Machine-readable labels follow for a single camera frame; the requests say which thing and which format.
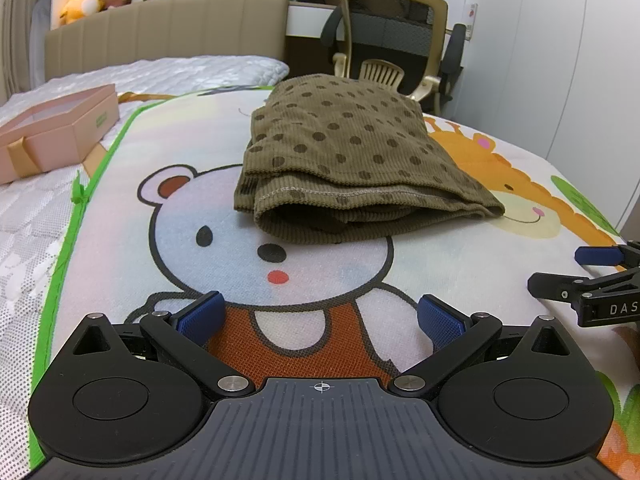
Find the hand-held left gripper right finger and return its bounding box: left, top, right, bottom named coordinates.
left=390, top=295, right=571, bottom=396

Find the white desk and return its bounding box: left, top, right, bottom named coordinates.
left=285, top=0, right=347, bottom=41

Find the grey curtain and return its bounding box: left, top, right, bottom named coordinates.
left=0, top=0, right=56, bottom=106

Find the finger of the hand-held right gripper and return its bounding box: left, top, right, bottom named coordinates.
left=574, top=241, right=640, bottom=267
left=528, top=267, right=640, bottom=306

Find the white wardrobe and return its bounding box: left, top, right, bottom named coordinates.
left=467, top=0, right=640, bottom=241

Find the pink gift box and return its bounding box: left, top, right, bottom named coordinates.
left=0, top=85, right=121, bottom=185

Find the cartoon animal printed mat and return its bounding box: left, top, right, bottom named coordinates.
left=27, top=85, right=640, bottom=480

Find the brown dotted corduroy garment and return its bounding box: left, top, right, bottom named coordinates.
left=234, top=74, right=505, bottom=245

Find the beige and black office chair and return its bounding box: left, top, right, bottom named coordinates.
left=320, top=0, right=467, bottom=116

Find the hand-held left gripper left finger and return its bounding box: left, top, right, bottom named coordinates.
left=72, top=291, right=255, bottom=396

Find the white quilted mattress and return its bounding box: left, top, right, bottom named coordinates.
left=0, top=55, right=291, bottom=480

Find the beige padded headboard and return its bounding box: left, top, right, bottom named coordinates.
left=45, top=0, right=288, bottom=81

